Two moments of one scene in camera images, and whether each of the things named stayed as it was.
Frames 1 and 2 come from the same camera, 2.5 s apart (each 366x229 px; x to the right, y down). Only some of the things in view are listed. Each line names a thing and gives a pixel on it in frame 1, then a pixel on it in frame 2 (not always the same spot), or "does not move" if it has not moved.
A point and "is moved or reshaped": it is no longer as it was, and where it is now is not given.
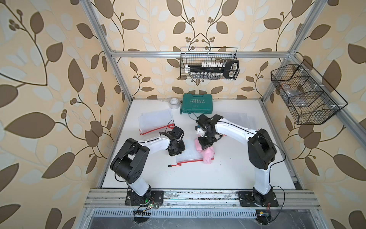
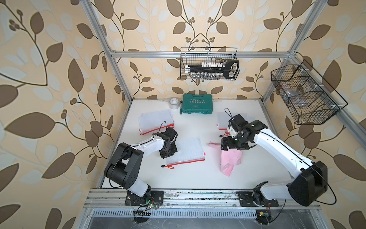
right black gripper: x=204 y=145 -> x=229 y=144
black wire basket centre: x=218 y=63 does not move
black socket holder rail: x=213 y=70 does not move
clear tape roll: x=174 y=103 does not move
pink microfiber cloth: x=208 y=153 -> x=228 y=158
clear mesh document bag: x=191 y=153 is moved or reshaped
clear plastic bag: x=152 y=121 does not move
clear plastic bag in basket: x=296 y=97 does not move
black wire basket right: x=309 y=99 does not move
